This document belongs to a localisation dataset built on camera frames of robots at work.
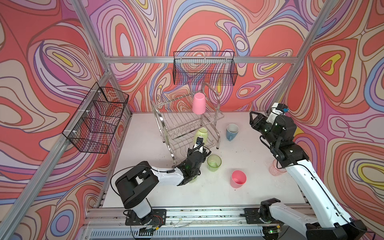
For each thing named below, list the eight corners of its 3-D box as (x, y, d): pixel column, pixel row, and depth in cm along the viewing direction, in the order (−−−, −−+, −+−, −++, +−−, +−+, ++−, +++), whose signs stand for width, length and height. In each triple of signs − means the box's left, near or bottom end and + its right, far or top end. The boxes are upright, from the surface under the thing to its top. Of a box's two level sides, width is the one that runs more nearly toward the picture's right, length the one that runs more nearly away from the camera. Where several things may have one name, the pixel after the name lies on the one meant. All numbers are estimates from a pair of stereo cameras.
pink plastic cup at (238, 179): (231, 188, 84) (234, 183, 76) (229, 176, 88) (232, 170, 81) (243, 188, 84) (247, 183, 76) (240, 176, 88) (244, 170, 81)
